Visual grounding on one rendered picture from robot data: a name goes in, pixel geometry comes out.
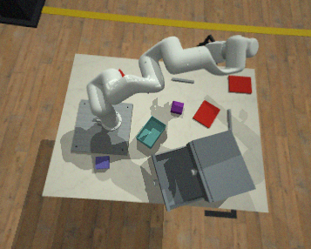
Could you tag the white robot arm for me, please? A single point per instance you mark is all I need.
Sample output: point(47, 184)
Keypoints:
point(109, 87)

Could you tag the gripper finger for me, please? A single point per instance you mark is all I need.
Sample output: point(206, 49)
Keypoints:
point(206, 40)

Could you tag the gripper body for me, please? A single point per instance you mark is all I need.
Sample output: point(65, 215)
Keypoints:
point(215, 49)

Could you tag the teal open-top box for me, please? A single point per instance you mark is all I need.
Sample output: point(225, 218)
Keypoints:
point(151, 132)

